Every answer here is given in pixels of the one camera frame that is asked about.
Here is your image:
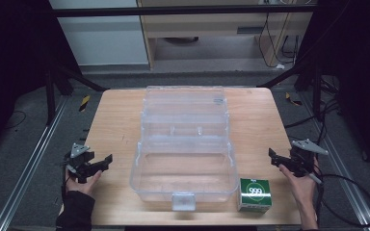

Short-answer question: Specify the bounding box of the person's right hand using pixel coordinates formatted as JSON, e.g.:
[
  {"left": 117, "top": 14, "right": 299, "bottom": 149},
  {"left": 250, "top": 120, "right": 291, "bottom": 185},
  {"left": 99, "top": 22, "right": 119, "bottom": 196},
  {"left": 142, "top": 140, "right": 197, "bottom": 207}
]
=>
[{"left": 277, "top": 156, "right": 323, "bottom": 208}]

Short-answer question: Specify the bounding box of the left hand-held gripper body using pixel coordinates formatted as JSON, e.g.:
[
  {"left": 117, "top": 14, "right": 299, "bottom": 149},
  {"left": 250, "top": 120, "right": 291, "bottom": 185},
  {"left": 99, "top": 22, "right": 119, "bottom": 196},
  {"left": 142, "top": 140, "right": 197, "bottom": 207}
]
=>
[{"left": 64, "top": 142, "right": 96, "bottom": 185}]

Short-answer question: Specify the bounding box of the person's left hand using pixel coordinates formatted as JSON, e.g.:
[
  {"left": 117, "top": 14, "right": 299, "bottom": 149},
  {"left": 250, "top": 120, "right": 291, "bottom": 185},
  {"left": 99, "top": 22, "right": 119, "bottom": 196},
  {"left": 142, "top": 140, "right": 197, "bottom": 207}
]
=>
[{"left": 65, "top": 167, "right": 103, "bottom": 197}]

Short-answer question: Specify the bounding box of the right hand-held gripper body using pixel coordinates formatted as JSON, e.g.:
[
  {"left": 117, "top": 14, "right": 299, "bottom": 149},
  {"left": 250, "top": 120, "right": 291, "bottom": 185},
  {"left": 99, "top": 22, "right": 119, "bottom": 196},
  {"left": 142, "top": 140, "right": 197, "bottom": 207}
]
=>
[{"left": 288, "top": 138, "right": 330, "bottom": 178}]

